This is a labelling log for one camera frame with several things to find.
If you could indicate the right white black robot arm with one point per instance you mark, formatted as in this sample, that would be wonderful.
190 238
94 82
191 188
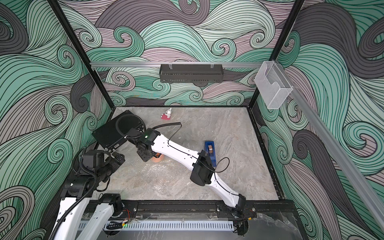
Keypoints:
151 143

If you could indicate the black wall-mounted tray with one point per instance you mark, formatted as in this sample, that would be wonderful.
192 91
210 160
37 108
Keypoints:
191 73

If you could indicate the white bunny on pink base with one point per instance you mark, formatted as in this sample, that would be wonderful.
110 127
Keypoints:
167 114

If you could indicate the aluminium wall rail right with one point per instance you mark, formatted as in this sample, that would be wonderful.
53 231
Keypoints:
305 97

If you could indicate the clear acrylic wall holder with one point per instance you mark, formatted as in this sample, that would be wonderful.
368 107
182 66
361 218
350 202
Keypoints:
273 84

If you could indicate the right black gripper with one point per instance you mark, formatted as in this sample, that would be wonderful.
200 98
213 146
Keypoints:
145 157

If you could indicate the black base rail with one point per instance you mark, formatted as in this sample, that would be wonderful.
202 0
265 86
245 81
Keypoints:
135 208

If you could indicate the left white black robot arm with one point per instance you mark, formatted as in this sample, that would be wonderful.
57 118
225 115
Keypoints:
95 166

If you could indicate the white slotted cable duct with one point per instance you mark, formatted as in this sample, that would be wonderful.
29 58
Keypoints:
152 225

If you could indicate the black hard case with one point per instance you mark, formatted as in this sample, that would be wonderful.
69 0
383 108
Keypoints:
112 134

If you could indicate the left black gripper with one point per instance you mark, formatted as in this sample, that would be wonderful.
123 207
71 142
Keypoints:
115 164

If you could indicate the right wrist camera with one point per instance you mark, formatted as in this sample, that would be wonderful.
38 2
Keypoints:
133 134

